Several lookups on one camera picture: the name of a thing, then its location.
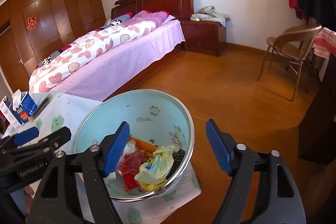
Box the black rope bundle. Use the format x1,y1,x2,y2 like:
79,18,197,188
166,148,187,180

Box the orange snack bag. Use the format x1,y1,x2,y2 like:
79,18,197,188
129,136,158,153

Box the white tall milk carton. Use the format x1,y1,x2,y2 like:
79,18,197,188
1,96,22,129

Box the clear plastic bag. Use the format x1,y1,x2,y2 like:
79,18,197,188
106,139,137,180

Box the person's left hand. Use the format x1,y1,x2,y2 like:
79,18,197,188
24,185,35,223

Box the heart pattern white duvet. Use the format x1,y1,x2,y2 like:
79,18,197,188
29,20,159,94

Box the brown wicker chair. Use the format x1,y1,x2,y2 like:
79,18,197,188
257,24,322,102

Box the red white striped towel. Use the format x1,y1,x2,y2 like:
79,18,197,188
313,27,336,59

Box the blue Look milk carton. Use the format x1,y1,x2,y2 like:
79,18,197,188
11,89,37,124

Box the white tablecloth green clouds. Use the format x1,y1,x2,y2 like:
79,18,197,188
1,90,201,223

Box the pile of clothes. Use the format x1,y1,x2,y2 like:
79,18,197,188
190,6,231,27

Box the light blue trash bin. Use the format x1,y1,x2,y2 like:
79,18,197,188
74,89,195,202

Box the cow pattern pillow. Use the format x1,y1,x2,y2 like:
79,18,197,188
105,12,133,26

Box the pink purple blanket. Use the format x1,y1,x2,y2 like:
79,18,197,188
124,10,170,27

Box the red foam net sleeve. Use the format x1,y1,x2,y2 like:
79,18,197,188
122,173,139,190

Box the wooden door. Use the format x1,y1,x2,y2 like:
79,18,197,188
0,27,29,92

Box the brown wooden wardrobe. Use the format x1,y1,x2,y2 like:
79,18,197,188
1,0,105,73

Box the wooden nightstand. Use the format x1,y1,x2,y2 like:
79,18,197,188
181,20,227,57

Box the pink bed sheet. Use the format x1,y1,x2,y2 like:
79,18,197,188
52,20,185,101

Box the red transparent plastic wrapper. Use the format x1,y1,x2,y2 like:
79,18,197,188
118,151,147,177

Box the dark flat foil wrapper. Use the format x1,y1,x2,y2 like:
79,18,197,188
29,94,52,121

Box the yellow plastic bag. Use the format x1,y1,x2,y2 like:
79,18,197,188
139,178,167,192

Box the red double happiness decal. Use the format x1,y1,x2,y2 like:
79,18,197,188
26,17,38,31

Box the pale yellow blue wrapper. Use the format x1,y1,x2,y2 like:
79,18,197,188
134,145,175,185

